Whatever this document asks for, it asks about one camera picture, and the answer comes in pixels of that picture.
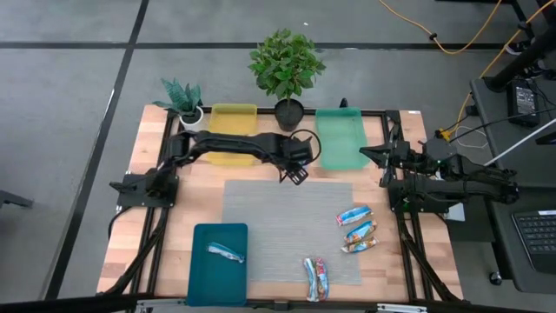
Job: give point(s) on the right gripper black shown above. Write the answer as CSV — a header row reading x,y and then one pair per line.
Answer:
x,y
400,154

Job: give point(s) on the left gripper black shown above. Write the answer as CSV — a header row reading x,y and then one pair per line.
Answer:
x,y
297,152

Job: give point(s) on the blue orange granola bar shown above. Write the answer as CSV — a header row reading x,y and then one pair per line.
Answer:
x,y
354,215
359,245
360,231

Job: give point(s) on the blue white granola bar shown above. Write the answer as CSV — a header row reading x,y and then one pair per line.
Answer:
x,y
226,252
311,280

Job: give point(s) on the red granola bar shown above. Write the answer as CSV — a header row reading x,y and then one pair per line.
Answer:
x,y
322,278

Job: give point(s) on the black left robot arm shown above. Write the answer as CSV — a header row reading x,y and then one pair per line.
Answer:
x,y
234,145

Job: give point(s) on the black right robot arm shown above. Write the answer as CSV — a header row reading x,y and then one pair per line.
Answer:
x,y
456,191

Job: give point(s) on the green translucent plastic bin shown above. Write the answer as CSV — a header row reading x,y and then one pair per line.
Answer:
x,y
343,139

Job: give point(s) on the small black knob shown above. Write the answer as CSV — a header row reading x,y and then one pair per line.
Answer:
x,y
343,103

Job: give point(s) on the yellow translucent plastic bin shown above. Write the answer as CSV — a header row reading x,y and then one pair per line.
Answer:
x,y
232,119

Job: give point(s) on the grey woven table mat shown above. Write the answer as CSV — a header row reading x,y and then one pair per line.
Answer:
x,y
286,226

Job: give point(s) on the leafy tree in black pot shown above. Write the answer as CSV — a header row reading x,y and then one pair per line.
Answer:
x,y
284,65

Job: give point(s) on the dark grey desk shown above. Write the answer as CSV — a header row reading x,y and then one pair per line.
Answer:
x,y
491,113

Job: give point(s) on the small plant in white pot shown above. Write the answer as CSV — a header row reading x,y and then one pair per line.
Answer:
x,y
182,97

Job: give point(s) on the silver metal rod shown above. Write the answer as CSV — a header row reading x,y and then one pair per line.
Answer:
x,y
521,141

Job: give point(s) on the dark blue plastic bin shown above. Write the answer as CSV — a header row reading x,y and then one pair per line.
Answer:
x,y
217,282

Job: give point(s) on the black power adapter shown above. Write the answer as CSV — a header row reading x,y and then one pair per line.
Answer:
x,y
524,102

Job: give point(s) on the black caster wheel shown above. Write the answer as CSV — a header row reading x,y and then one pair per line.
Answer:
x,y
496,278

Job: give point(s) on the black keyboard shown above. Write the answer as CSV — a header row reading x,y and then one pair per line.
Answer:
x,y
538,239

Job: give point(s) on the black front crossbar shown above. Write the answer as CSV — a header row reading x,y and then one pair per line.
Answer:
x,y
65,304

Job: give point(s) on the dark chair leg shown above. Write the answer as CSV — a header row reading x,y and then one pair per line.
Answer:
x,y
13,199

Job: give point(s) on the black aluminium rig frame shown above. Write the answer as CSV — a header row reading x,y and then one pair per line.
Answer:
x,y
265,111

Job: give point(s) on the silver metal bracket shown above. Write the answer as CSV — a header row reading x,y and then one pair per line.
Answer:
x,y
160,305
401,308

